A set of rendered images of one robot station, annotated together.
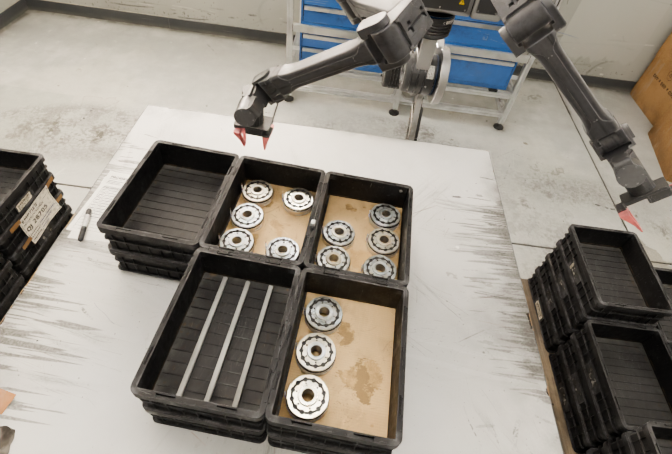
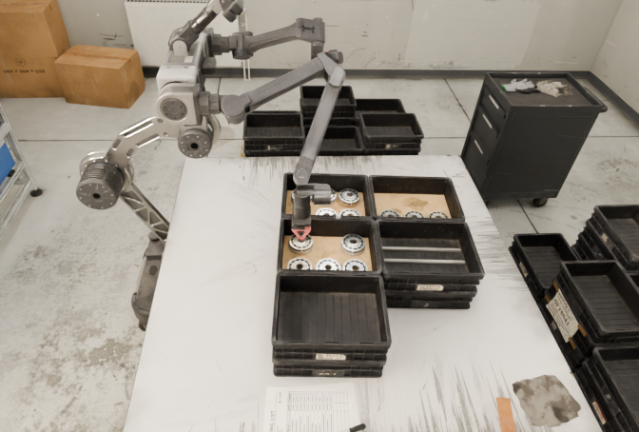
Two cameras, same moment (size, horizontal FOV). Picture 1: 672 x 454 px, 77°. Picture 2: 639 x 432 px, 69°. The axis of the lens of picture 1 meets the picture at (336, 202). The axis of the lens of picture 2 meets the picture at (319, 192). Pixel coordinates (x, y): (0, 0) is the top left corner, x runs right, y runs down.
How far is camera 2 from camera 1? 184 cm
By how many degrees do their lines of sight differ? 65
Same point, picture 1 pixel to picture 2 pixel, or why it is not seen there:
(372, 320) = (380, 202)
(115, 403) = (470, 334)
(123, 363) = (447, 341)
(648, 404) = (338, 145)
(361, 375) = (414, 204)
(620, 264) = (261, 129)
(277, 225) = (325, 254)
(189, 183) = (297, 325)
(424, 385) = not seen: hidden behind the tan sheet
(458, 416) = not seen: hidden behind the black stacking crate
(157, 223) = (350, 333)
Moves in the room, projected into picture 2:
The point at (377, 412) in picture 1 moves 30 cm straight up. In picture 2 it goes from (429, 198) to (442, 147)
